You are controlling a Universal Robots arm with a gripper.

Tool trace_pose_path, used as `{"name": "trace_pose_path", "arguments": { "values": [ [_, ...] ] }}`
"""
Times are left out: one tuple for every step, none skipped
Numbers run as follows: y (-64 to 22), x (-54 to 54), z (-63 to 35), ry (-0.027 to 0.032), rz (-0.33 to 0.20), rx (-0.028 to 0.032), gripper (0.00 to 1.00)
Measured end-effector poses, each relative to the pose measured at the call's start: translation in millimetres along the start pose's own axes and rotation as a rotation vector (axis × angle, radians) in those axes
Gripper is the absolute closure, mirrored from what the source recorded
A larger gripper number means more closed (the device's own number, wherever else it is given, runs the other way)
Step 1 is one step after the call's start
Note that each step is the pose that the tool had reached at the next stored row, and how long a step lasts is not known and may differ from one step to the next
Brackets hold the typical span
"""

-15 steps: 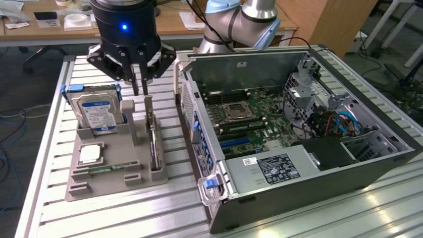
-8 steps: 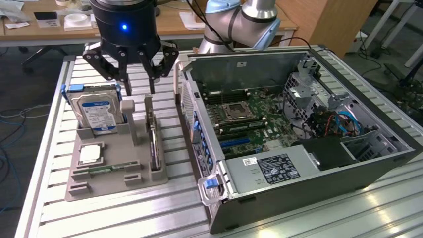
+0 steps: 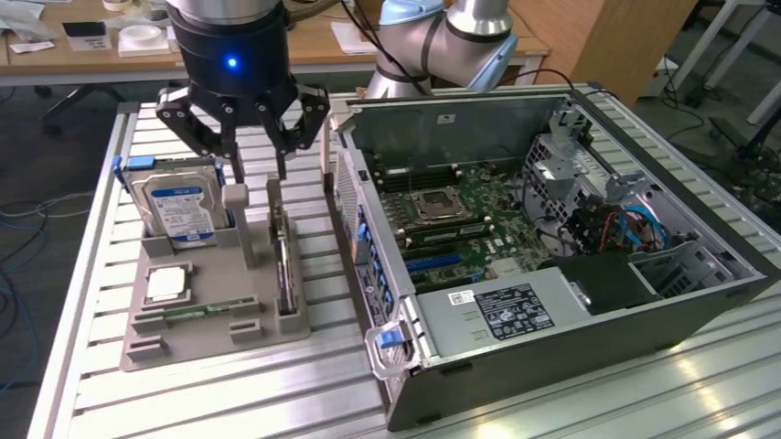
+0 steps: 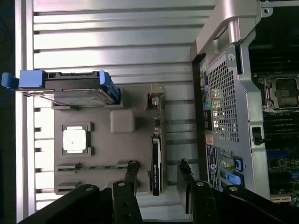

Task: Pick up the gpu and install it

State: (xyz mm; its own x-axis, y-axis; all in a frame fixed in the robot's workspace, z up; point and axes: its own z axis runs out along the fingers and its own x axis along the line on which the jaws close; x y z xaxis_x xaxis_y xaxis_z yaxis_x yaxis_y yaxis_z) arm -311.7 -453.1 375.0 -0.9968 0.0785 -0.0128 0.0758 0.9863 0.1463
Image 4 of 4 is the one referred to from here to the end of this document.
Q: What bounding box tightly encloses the blue expansion slot latch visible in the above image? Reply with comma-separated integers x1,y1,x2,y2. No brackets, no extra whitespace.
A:
233,156,243,172
226,173,244,186

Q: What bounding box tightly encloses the green RAM stick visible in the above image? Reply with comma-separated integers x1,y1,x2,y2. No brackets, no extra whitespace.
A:
57,164,131,172

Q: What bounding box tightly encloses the black graphics card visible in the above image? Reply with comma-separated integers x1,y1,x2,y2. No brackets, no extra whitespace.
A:
149,92,167,196

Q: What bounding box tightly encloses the grey parts rack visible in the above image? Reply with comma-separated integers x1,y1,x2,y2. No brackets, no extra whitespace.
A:
51,84,167,194

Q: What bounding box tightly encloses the silver CPU chip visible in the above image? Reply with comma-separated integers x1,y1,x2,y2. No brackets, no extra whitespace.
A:
62,127,89,154

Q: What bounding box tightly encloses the green motherboard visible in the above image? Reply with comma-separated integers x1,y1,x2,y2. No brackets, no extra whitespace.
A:
261,112,299,203

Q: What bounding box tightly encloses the grey open PC case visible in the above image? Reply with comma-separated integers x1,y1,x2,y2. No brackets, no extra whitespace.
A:
190,0,299,203

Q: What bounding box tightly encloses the hard disk with blue carrier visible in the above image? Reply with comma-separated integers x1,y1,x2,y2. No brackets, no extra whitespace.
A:
1,70,122,107

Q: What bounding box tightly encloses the CPU socket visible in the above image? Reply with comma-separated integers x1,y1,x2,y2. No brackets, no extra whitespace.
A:
258,73,299,114

